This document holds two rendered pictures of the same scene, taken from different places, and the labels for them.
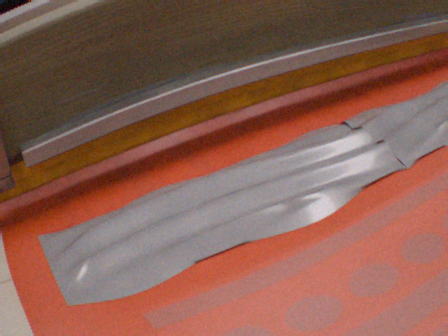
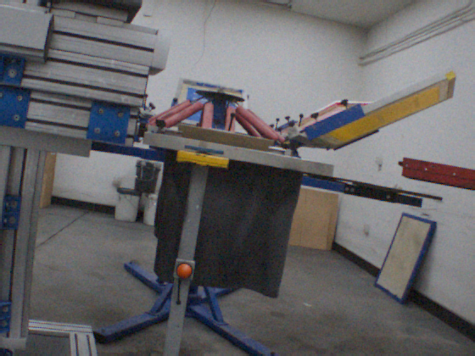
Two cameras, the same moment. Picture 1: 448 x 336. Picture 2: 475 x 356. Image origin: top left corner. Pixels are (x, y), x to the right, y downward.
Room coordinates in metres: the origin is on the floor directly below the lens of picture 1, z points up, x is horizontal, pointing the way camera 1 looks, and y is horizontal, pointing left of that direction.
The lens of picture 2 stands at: (-1.61, -0.60, 0.96)
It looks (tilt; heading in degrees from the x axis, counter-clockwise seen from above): 3 degrees down; 13
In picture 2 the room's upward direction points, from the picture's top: 10 degrees clockwise
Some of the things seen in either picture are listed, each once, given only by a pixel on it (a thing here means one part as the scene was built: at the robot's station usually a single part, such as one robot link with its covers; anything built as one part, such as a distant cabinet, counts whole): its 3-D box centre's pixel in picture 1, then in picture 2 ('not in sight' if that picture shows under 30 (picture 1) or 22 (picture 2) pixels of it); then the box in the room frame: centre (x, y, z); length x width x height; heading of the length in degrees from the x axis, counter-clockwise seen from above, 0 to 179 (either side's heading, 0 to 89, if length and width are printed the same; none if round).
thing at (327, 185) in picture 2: not in sight; (318, 181); (1.06, -0.42, 0.91); 1.34 x 0.40 x 0.08; 80
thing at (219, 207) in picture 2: not in sight; (224, 226); (-0.09, -0.23, 0.74); 0.45 x 0.03 x 0.43; 110
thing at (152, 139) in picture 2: not in sight; (227, 152); (0.18, -0.13, 0.97); 0.79 x 0.58 x 0.04; 20
